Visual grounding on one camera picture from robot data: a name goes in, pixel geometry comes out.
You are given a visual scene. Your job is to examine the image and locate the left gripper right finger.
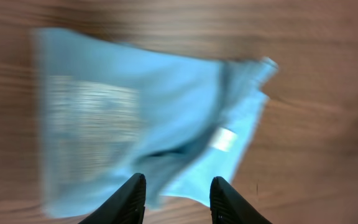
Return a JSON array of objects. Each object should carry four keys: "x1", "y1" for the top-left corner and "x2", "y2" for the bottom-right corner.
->
[{"x1": 209, "y1": 176, "x2": 272, "y2": 224}]

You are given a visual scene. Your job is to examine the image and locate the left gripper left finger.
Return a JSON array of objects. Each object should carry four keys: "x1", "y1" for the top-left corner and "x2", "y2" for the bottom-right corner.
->
[{"x1": 78, "y1": 173, "x2": 146, "y2": 224}]

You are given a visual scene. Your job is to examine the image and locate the light blue t-shirt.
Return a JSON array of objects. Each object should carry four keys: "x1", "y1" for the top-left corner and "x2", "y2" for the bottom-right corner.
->
[{"x1": 34, "y1": 28, "x2": 278, "y2": 218}]

